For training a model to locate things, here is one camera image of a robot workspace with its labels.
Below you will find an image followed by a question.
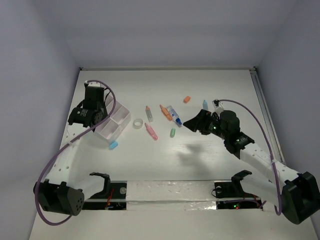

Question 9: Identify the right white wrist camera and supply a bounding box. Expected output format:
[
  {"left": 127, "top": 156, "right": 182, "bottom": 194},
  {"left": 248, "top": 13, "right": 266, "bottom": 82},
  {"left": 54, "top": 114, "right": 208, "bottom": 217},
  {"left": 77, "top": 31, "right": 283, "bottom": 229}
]
[{"left": 212, "top": 99, "right": 225, "bottom": 115}]

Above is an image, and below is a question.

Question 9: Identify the orange highlighter marker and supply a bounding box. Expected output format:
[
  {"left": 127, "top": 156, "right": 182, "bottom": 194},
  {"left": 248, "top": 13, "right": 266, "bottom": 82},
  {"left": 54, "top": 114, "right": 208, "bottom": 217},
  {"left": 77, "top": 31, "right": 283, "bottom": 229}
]
[{"left": 159, "top": 104, "right": 173, "bottom": 121}]

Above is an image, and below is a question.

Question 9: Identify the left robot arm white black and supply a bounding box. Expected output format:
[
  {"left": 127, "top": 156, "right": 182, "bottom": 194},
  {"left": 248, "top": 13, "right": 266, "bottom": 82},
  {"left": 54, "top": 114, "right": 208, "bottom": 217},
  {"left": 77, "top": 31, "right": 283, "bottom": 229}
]
[{"left": 33, "top": 80, "right": 115, "bottom": 225}]

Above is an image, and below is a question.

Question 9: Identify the light blue highlighter marker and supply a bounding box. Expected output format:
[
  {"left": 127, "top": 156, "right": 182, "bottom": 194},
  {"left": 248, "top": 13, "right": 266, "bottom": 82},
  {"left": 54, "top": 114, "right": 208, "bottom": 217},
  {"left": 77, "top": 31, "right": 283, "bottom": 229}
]
[{"left": 202, "top": 100, "right": 209, "bottom": 111}]

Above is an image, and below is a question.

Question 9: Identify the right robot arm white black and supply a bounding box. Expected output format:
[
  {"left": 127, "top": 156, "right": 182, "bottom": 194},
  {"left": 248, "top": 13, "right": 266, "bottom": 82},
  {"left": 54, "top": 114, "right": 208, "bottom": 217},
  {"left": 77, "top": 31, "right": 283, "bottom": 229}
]
[{"left": 183, "top": 109, "right": 320, "bottom": 225}]

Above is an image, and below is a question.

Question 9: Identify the orange eraser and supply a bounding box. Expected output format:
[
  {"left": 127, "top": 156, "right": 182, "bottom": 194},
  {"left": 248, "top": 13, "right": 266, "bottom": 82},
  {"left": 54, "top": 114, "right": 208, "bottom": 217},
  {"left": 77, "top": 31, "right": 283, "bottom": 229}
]
[{"left": 183, "top": 96, "right": 191, "bottom": 104}]

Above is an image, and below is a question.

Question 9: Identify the pink highlighter marker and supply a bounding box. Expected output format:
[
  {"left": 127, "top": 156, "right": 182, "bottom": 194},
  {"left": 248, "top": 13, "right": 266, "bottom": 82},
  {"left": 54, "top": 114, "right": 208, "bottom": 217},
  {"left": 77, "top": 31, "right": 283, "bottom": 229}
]
[{"left": 144, "top": 123, "right": 158, "bottom": 141}]

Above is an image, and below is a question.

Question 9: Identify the grey marker orange tip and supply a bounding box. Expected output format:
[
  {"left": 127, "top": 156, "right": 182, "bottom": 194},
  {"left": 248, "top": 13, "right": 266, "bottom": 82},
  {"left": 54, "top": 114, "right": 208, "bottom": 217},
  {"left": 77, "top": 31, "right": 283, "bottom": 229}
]
[{"left": 145, "top": 106, "right": 154, "bottom": 123}]

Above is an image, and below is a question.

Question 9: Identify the clear tape roll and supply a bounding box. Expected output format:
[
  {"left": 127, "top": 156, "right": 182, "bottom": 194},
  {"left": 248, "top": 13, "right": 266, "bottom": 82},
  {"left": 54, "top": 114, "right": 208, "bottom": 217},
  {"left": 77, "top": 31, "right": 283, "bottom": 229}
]
[{"left": 133, "top": 118, "right": 144, "bottom": 130}]

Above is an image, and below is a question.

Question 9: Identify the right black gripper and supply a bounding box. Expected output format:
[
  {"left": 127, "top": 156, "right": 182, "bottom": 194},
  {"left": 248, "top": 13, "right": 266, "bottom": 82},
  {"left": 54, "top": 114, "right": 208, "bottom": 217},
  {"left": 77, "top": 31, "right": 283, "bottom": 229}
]
[{"left": 182, "top": 109, "right": 229, "bottom": 140}]

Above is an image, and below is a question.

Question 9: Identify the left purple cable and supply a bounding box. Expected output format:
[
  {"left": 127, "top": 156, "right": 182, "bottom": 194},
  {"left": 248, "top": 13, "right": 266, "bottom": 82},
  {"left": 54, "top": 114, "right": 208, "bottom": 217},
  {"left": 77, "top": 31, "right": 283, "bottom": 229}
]
[{"left": 34, "top": 79, "right": 117, "bottom": 227}]

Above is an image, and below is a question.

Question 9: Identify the aluminium rail right edge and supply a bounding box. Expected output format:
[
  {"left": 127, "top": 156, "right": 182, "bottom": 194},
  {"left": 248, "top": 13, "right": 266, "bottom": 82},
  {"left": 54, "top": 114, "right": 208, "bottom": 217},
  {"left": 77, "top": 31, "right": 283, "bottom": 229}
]
[{"left": 249, "top": 67, "right": 287, "bottom": 166}]

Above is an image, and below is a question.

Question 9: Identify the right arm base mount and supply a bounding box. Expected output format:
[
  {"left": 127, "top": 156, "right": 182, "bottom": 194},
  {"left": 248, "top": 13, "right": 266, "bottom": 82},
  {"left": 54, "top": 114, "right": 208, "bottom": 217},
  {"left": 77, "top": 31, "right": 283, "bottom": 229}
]
[{"left": 211, "top": 170, "right": 266, "bottom": 210}]

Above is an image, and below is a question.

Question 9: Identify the white compartment organizer box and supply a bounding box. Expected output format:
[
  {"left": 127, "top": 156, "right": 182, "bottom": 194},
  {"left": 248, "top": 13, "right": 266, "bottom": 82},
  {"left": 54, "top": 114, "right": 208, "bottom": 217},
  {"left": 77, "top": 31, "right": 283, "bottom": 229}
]
[{"left": 94, "top": 101, "right": 131, "bottom": 144}]

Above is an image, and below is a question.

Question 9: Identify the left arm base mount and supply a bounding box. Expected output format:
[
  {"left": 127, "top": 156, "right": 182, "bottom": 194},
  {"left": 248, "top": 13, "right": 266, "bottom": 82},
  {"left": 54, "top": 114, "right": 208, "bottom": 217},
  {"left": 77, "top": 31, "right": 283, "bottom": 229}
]
[{"left": 82, "top": 172, "right": 127, "bottom": 211}]

